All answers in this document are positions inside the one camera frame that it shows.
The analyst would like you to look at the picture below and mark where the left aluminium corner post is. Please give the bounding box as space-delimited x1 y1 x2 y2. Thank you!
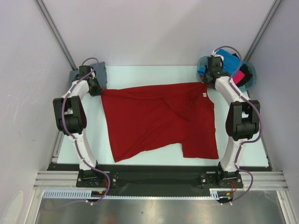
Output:
34 0 77 70

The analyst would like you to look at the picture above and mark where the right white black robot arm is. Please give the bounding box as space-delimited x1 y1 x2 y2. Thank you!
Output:
200 55 260 188

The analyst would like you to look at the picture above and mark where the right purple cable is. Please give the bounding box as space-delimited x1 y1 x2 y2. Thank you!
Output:
214 45 262 205

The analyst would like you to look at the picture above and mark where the teal plastic basket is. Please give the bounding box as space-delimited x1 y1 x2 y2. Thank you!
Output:
197 54 256 92

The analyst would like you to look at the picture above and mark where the folded grey t shirt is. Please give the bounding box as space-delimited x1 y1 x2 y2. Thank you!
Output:
69 62 107 89

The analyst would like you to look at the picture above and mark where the blue t shirt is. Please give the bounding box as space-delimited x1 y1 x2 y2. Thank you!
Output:
197 49 240 79

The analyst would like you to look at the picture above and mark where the black t shirt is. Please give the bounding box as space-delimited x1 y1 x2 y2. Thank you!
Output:
237 63 253 88

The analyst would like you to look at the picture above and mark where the right white cable duct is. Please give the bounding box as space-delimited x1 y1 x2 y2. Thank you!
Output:
210 188 234 200

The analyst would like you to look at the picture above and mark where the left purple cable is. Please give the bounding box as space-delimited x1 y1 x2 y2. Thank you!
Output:
61 57 111 206

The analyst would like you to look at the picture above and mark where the left white cable duct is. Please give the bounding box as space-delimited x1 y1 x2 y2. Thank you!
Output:
43 189 105 199

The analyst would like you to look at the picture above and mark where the aluminium corner post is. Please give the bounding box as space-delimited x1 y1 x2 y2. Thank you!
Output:
34 0 77 70
244 0 284 62

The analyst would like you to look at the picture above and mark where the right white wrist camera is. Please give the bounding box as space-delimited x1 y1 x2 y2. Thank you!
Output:
211 50 223 58

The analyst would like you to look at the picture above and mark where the right aluminium corner post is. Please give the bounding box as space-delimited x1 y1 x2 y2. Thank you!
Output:
244 0 284 62

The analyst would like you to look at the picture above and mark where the aluminium front rail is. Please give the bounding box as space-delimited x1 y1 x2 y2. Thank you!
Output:
33 171 288 191

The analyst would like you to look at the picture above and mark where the pink t shirt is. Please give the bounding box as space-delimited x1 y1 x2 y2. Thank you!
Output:
233 71 245 86

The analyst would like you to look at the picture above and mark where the white cable duct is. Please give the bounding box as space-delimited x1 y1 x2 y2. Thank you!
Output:
210 188 234 200
43 189 105 199

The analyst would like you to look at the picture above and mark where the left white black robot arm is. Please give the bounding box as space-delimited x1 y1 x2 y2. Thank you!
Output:
53 65 104 188

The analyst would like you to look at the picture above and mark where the red t shirt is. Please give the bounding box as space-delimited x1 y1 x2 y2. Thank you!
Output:
101 82 219 162

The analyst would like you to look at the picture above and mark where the purple cable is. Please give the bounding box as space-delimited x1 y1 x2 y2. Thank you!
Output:
214 45 262 205
61 57 111 206

